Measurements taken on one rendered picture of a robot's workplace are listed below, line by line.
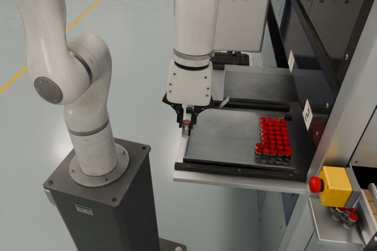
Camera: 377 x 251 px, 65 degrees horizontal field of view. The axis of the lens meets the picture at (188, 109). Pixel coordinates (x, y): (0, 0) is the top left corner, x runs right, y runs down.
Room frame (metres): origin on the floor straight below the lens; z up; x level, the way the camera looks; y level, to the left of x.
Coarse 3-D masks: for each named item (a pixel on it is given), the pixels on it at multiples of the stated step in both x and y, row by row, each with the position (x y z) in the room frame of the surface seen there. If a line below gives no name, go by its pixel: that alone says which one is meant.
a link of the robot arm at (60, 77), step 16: (16, 0) 0.62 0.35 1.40; (32, 0) 0.61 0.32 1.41; (48, 0) 0.62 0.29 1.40; (64, 0) 0.66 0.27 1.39; (32, 16) 0.60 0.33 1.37; (48, 16) 0.61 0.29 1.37; (64, 16) 0.63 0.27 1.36; (32, 32) 0.60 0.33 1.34; (48, 32) 0.59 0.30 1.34; (64, 32) 0.61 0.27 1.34; (32, 48) 0.59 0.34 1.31; (48, 48) 0.58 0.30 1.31; (64, 48) 0.59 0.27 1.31; (32, 64) 0.57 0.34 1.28; (48, 64) 0.56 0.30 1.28; (64, 64) 0.56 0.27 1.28; (80, 64) 0.60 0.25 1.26; (32, 80) 0.56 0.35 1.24; (48, 80) 0.55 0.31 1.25; (64, 80) 0.55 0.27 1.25; (80, 80) 0.58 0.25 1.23; (48, 96) 0.54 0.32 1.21; (64, 96) 0.54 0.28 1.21; (80, 96) 0.58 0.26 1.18
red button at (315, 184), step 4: (312, 176) 0.48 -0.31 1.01; (312, 180) 0.46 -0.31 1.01; (316, 180) 0.46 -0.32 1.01; (320, 180) 0.46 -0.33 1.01; (312, 184) 0.46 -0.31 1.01; (316, 184) 0.45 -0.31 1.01; (320, 184) 0.45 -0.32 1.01; (312, 188) 0.45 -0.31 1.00; (316, 188) 0.45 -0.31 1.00; (320, 188) 0.45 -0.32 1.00; (312, 192) 0.45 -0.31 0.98; (316, 192) 0.45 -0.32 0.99
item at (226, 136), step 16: (208, 112) 0.87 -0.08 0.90; (224, 112) 0.87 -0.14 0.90; (240, 112) 0.86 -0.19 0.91; (256, 112) 0.85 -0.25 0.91; (208, 128) 0.80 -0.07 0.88; (224, 128) 0.80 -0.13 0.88; (240, 128) 0.80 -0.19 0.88; (256, 128) 0.80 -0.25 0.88; (192, 144) 0.72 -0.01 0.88; (208, 144) 0.72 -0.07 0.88; (224, 144) 0.72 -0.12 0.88; (240, 144) 0.72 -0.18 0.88; (192, 160) 0.62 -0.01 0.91; (208, 160) 0.62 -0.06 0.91; (224, 160) 0.65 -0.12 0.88; (240, 160) 0.65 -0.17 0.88
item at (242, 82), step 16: (224, 80) 1.07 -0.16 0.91; (240, 80) 1.12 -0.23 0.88; (256, 80) 1.12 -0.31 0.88; (272, 80) 1.12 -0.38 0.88; (288, 80) 1.12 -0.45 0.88; (224, 96) 0.95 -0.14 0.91; (240, 96) 1.00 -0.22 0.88; (256, 96) 1.00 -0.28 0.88; (272, 96) 1.00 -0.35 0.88; (288, 96) 1.00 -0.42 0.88
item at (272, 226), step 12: (264, 192) 0.95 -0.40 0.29; (276, 192) 0.78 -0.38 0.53; (264, 204) 0.89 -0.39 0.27; (276, 204) 0.74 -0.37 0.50; (264, 216) 0.84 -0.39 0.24; (276, 216) 0.70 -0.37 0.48; (264, 228) 0.79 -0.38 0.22; (276, 228) 0.66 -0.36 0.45; (264, 240) 0.74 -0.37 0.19; (276, 240) 0.62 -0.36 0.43; (312, 240) 0.51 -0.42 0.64
